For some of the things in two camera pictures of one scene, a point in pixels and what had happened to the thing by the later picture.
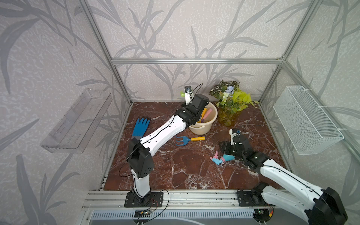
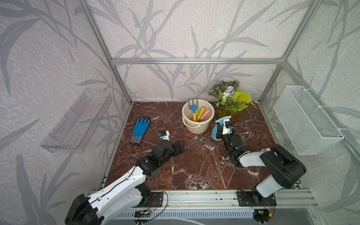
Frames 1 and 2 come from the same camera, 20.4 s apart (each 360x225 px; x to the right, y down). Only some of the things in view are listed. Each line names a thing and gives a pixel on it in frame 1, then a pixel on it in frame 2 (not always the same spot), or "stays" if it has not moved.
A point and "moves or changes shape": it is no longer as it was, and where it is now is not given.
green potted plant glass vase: [232, 100] stays
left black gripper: [184, 106] -> [181, 149]
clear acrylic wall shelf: [70, 133] stays
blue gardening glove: [141, 127] stays
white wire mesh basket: [308, 129] stays
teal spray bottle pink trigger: [226, 157] -> [213, 132]
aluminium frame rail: [198, 61] stays
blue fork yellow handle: [184, 139] moves or changes shape
